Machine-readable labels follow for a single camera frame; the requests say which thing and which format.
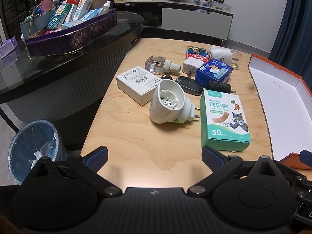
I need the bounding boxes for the green bandage box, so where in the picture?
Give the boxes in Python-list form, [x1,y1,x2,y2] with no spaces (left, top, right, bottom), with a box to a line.
[200,89,251,152]

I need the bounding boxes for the white mosquito repellent plug heater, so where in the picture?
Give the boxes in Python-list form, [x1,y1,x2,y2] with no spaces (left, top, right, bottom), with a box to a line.
[149,79,200,124]

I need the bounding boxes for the black power adapter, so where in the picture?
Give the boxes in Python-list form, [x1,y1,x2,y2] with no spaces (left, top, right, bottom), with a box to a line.
[205,80,236,94]

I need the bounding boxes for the black car key fob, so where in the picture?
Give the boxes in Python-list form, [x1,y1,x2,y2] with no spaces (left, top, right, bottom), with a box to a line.
[175,76,204,96]

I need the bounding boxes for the white power adapter box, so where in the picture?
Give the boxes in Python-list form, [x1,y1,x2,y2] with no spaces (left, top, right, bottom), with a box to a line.
[116,66,161,106]

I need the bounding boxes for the blue floss pick tin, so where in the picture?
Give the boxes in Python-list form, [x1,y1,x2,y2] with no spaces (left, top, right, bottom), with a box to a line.
[195,59,233,85]

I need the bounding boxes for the white usb charger cube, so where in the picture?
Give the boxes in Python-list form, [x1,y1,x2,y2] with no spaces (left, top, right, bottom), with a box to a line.
[183,57,204,77]

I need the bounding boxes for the white repellent heater with bottle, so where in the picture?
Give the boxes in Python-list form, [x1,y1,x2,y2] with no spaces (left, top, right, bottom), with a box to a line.
[207,46,242,70]

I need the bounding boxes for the red blue playing card box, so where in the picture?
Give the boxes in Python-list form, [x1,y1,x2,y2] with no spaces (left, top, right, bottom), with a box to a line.
[186,45,209,63]

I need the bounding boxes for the clear repellent liquid bottle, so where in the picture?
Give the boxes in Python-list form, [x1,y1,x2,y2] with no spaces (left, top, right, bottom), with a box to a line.
[145,56,181,74]

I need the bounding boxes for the blue trash bin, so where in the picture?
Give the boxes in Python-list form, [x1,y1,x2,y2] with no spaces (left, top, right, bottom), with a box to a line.
[7,120,68,185]

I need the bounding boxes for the orange white cardboard box lid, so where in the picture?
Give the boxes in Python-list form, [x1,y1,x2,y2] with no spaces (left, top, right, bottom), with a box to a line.
[248,54,311,170]

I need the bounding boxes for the black round glass table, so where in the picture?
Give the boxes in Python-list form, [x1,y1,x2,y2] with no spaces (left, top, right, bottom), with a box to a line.
[1,11,143,104]

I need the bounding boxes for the purple ornate storage tin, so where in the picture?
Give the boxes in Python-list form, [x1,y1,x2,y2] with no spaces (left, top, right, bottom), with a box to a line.
[25,8,117,57]

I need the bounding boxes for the dark blue curtain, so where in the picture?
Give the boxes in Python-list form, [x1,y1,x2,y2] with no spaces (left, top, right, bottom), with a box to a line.
[269,0,312,88]

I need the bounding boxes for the small purple box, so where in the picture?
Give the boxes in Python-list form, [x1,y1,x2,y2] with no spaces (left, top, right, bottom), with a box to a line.
[0,37,18,58]

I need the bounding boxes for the white tv console cabinet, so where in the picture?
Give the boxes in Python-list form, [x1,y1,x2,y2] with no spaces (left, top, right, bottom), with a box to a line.
[115,0,234,40]

